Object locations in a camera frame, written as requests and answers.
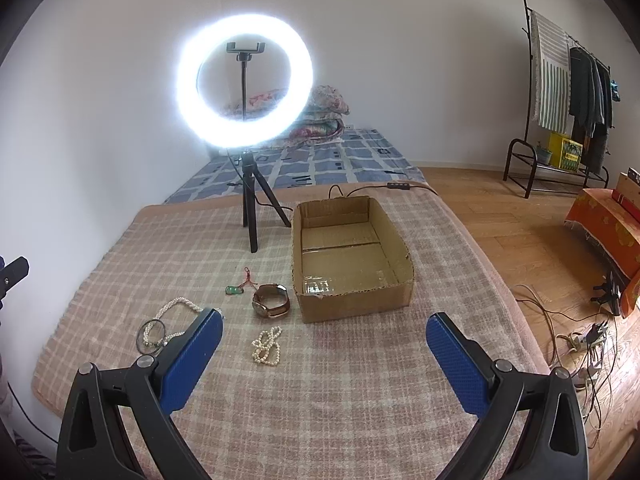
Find dark bangle ring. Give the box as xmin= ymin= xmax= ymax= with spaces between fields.
xmin=135 ymin=317 xmax=170 ymax=352

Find long twisted pearl necklace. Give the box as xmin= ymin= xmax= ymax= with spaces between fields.
xmin=143 ymin=296 xmax=206 ymax=348

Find small pearl bracelet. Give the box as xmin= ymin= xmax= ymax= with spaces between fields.
xmin=250 ymin=325 xmax=283 ymax=366

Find green jade pendant red cord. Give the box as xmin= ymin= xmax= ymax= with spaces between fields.
xmin=223 ymin=265 xmax=257 ymax=296

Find brown leather wristwatch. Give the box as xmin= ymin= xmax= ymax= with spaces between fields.
xmin=252 ymin=284 xmax=291 ymax=318

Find pink plaid blanket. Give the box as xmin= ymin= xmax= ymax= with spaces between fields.
xmin=32 ymin=188 xmax=547 ymax=479

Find orange covered side table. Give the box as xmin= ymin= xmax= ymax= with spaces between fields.
xmin=565 ymin=188 xmax=639 ymax=318

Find black tripod stand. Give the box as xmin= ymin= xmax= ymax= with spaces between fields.
xmin=241 ymin=152 xmax=292 ymax=254

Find cardboard box on table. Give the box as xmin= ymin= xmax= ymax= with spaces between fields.
xmin=612 ymin=172 xmax=640 ymax=221

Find brown cardboard box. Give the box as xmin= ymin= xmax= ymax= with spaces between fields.
xmin=292 ymin=196 xmax=414 ymax=323

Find yellow green box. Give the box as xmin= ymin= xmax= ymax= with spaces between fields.
xmin=547 ymin=132 xmax=582 ymax=172

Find black phone holder clamp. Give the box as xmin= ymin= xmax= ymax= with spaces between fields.
xmin=226 ymin=42 xmax=266 ymax=63

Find dark hanging clothes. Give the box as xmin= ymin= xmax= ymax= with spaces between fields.
xmin=570 ymin=47 xmax=613 ymax=174

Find folded floral quilt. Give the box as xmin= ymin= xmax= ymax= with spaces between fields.
xmin=246 ymin=84 xmax=350 ymax=148

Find blue patterned bed sheet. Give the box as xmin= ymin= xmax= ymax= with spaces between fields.
xmin=166 ymin=129 xmax=425 ymax=204

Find black clothes rack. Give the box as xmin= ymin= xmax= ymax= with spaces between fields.
xmin=503 ymin=6 xmax=614 ymax=197

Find striped hanging towel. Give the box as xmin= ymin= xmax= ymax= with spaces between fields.
xmin=529 ymin=10 xmax=570 ymax=134

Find floor cable tangle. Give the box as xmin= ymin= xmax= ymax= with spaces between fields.
xmin=512 ymin=284 xmax=626 ymax=461

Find white ring light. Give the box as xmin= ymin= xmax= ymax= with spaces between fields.
xmin=175 ymin=13 xmax=314 ymax=150

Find black light power cable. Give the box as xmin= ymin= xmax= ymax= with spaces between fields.
xmin=326 ymin=179 xmax=442 ymax=201

